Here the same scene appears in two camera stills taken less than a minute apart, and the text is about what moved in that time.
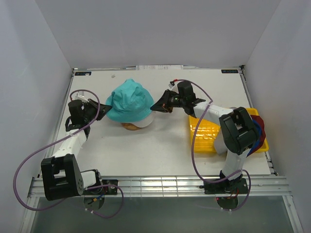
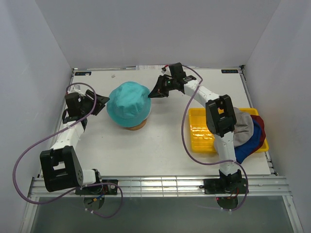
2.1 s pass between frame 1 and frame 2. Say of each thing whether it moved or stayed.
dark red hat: stayed
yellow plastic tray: stayed
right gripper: moved
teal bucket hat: stayed
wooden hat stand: moved
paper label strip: stayed
